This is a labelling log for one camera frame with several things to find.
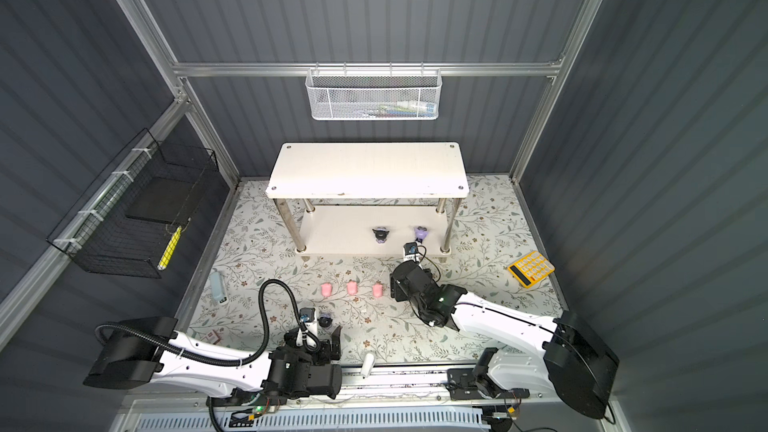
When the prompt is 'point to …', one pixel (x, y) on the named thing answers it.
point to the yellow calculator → (531, 268)
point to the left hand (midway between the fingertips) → (330, 333)
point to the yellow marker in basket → (169, 250)
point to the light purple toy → (421, 233)
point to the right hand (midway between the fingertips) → (404, 277)
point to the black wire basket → (134, 221)
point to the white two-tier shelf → (367, 197)
